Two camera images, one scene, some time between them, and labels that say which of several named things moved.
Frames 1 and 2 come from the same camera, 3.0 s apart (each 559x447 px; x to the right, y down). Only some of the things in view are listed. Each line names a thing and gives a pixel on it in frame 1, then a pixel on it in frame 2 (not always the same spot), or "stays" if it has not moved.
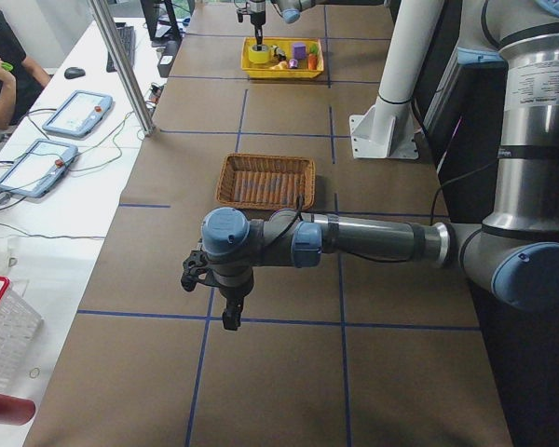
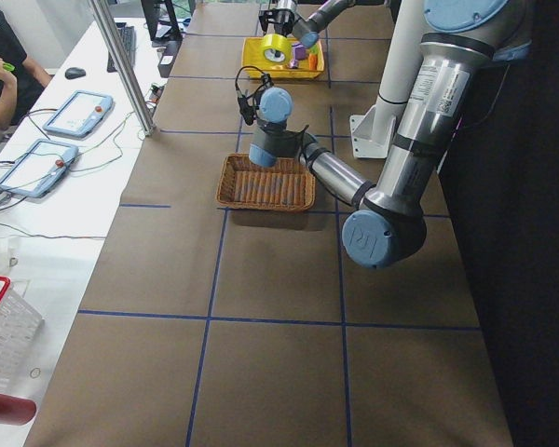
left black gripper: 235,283 -> 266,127
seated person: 5,94 stays
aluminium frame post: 102,13 stays
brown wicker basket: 267,182 stays
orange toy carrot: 312,59 stays
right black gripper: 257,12 -> 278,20
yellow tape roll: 262,56 -> 276,49
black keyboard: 127,36 stays
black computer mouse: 72,73 stays
